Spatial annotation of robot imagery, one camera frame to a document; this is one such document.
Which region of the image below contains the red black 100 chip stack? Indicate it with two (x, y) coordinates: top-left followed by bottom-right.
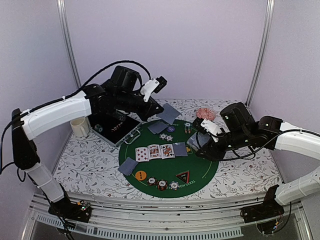
(147, 177), (157, 186)

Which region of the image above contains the nine of diamonds card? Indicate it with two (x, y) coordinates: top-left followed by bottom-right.
(135, 147), (149, 163)

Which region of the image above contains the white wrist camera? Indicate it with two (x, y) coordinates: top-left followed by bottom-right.
(139, 76), (168, 103)
(200, 119), (225, 143)

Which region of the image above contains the aluminium frame post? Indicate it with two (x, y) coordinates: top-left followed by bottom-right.
(56, 0), (81, 89)
(245, 0), (275, 108)

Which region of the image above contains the round green poker mat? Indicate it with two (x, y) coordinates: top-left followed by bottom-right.
(118, 119), (219, 199)

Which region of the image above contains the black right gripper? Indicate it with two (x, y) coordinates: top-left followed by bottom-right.
(195, 128), (251, 162)

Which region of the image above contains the aluminium poker chip case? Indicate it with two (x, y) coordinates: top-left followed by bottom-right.
(88, 113), (142, 147)

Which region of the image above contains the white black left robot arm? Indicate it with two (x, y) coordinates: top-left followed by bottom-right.
(4, 60), (167, 217)

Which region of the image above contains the left aluminium frame post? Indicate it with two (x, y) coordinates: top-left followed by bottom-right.
(56, 0), (81, 89)

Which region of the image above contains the king of diamonds card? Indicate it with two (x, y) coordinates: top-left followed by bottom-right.
(147, 144), (162, 160)

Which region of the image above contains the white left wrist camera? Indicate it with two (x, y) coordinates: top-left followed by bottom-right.
(139, 76), (168, 103)

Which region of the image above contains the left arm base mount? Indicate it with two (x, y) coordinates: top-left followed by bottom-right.
(48, 198), (92, 223)

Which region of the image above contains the orange big blind button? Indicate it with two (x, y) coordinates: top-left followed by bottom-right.
(135, 170), (147, 181)

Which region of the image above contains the red patterned small bowl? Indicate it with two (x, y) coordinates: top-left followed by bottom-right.
(196, 107), (216, 121)

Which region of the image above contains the blue checkered playing card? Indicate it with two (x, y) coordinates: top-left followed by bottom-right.
(118, 157), (138, 176)

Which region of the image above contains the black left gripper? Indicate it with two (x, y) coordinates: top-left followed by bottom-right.
(115, 90), (165, 122)

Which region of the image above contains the grey playing card deck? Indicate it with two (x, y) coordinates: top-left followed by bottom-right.
(186, 132), (211, 150)

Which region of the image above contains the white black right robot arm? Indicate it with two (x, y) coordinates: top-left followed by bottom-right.
(192, 102), (320, 218)

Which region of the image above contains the blue peach 10 chip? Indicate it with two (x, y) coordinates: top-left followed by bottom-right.
(165, 135), (173, 142)
(169, 181), (179, 191)
(159, 133), (167, 140)

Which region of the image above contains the aluminium front rail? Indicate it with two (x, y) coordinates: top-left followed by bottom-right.
(21, 192), (313, 240)

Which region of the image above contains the blue green chip stack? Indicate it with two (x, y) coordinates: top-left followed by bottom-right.
(184, 122), (192, 134)

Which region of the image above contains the purple small blind button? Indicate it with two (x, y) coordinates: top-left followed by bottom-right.
(166, 126), (175, 133)

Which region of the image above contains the short poker chip stack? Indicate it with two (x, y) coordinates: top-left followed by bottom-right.
(94, 124), (103, 133)

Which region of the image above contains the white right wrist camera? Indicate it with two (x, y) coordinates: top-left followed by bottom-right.
(200, 119), (225, 143)

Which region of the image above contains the red black chip row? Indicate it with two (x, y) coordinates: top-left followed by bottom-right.
(111, 122), (123, 132)

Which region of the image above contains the cream ceramic mug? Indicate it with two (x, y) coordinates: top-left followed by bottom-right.
(70, 117), (90, 138)

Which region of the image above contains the black triangular all-in marker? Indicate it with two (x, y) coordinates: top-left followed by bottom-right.
(175, 170), (190, 184)

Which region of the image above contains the queen of spades card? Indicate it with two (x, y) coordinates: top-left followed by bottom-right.
(160, 144), (175, 160)

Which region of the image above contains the right aluminium frame post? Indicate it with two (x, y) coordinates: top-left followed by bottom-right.
(245, 0), (275, 108)

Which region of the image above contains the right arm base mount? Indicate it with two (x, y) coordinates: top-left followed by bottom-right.
(240, 200), (285, 235)

